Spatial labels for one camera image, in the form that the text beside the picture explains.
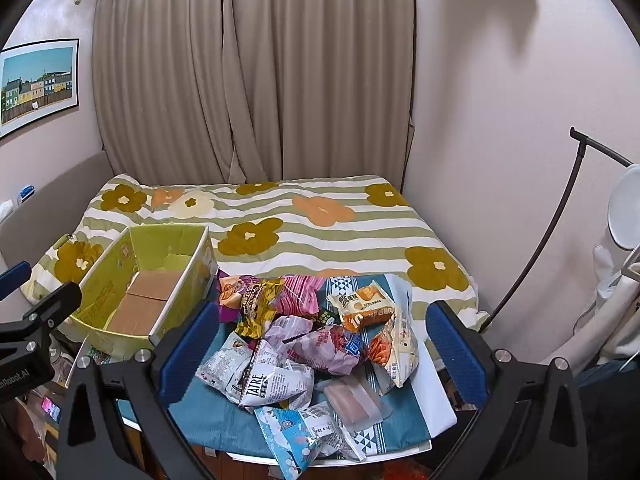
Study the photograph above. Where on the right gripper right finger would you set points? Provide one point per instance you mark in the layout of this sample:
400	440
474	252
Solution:
528	421

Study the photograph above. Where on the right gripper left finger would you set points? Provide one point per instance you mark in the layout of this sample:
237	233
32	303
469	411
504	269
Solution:
93	442

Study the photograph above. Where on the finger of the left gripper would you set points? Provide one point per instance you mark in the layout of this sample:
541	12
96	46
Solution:
12	279
56	307

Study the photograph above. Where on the clear pink sausage packet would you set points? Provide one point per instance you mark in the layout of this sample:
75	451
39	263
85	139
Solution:
357	406

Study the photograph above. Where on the purple potato chips bag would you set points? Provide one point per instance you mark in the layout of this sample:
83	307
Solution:
231	289

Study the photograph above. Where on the white black snack bag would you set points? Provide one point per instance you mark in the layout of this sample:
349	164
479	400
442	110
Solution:
272	379

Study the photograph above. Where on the gold pillow snack bag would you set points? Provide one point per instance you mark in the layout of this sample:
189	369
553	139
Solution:
257	310

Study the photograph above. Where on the orange white snack bag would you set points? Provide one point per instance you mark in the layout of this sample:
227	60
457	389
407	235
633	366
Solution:
368	305

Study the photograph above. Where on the mauve crinkled snack bag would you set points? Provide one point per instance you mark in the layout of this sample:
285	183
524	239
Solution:
332	349

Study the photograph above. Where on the white pink snack bag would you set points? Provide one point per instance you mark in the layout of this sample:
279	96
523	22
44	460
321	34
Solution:
284	330

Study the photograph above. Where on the small dark green packet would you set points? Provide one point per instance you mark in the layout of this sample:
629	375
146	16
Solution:
327	317

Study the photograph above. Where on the pink striped snack bag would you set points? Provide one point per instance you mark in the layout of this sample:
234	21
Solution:
298	295

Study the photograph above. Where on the white grey snack bag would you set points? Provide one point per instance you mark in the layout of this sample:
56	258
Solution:
224	370

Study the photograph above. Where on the grey bed headboard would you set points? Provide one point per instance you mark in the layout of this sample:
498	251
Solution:
56	209

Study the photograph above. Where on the green cardboard box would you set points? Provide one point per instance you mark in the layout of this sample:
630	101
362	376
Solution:
146	283

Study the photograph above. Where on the blue patterned tablecloth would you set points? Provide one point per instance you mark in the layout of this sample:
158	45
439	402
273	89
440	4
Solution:
421	410

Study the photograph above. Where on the framed houses picture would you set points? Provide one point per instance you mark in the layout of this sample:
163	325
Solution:
38	80

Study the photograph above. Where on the white round lamp head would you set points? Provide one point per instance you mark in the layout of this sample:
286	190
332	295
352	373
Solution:
624	210

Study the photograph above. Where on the floral striped bed quilt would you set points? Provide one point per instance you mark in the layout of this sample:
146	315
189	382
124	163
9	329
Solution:
330	227

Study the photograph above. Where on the beige curtain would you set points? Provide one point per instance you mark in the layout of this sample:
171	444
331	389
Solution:
245	91

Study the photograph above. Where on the black floor lamp stand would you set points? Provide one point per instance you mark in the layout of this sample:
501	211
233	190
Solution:
584	143

